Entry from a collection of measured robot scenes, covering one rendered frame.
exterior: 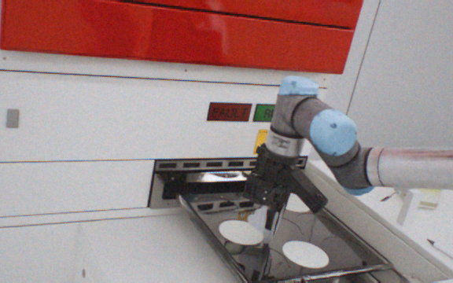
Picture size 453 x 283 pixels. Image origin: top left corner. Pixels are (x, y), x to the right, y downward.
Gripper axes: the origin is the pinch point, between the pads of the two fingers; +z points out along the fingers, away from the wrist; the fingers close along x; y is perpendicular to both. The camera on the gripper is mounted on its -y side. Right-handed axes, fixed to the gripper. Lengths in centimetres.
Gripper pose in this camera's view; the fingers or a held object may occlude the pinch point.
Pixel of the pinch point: (270, 238)
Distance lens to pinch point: 123.2
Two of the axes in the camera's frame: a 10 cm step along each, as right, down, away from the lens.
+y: -8.7, -3.3, 3.6
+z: -1.9, 9.1, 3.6
